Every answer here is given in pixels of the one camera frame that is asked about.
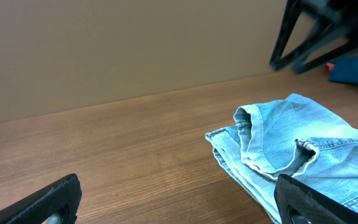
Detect dark blue cloth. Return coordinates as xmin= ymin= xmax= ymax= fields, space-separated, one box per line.
xmin=328 ymin=56 xmax=358 ymax=85

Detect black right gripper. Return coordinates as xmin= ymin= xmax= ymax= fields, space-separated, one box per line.
xmin=270 ymin=0 xmax=358 ymax=74

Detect light blue denim shorts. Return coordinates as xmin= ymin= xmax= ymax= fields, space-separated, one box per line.
xmin=205 ymin=94 xmax=358 ymax=223

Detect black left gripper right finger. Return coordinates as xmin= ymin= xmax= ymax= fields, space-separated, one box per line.
xmin=274 ymin=174 xmax=358 ymax=224

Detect pink cloth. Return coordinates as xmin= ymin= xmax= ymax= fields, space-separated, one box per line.
xmin=326 ymin=63 xmax=335 ymax=72

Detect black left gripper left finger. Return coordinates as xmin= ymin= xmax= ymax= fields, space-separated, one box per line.
xmin=0 ymin=174 xmax=82 ymax=224

